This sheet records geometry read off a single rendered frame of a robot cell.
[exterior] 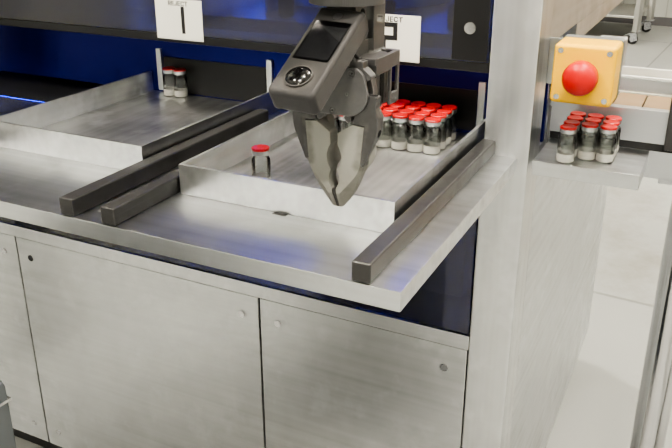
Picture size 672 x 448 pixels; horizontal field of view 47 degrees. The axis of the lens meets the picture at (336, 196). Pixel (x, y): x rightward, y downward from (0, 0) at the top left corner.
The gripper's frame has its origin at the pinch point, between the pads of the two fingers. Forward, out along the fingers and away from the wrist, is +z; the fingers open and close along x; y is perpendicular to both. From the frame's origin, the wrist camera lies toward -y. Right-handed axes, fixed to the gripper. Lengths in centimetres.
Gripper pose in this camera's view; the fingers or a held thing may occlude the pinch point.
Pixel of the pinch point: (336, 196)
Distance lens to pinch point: 77.6
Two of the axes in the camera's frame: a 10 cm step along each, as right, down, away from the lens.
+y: 4.4, -3.2, 8.4
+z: 0.0, 9.3, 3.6
